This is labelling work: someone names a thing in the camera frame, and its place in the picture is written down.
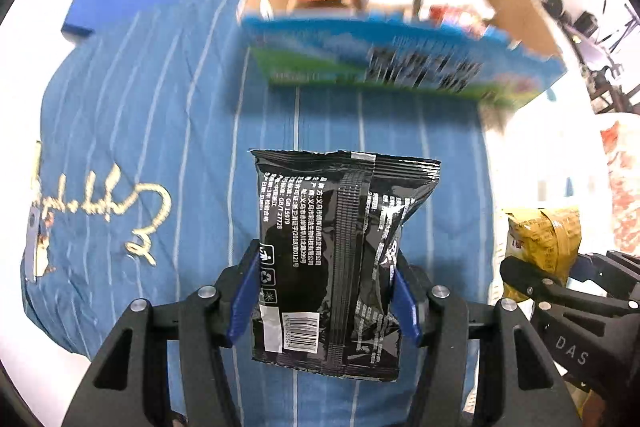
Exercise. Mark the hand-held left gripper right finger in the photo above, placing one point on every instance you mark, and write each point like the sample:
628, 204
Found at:
405, 302

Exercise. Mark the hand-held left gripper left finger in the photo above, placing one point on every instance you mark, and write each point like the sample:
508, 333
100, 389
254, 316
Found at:
245, 302

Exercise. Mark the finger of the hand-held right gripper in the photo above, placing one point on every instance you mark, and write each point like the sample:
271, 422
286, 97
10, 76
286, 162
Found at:
530, 279
610, 269

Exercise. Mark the yellow snack packet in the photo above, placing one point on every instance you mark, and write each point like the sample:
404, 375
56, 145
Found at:
545, 237

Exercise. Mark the black snack packet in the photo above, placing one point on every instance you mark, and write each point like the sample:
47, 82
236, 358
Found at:
325, 257

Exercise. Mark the cardboard box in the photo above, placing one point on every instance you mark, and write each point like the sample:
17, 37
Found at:
400, 62

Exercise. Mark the red snack packet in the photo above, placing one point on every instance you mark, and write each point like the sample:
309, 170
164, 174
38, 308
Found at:
457, 22

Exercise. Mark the person's right forearm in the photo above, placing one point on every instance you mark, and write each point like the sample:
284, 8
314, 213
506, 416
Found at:
600, 409

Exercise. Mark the orange floral blanket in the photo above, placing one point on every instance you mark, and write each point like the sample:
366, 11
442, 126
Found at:
622, 187

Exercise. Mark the checked blanket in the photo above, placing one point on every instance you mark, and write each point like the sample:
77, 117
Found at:
540, 167

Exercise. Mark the dark wooden chair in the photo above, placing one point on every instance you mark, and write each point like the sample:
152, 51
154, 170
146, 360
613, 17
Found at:
610, 72

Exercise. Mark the blue striped blanket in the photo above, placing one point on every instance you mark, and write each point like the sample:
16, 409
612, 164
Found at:
150, 117

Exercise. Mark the blue-grey phone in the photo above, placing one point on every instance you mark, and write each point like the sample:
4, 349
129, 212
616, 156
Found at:
32, 244

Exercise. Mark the short barbell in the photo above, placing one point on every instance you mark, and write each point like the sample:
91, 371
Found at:
570, 14

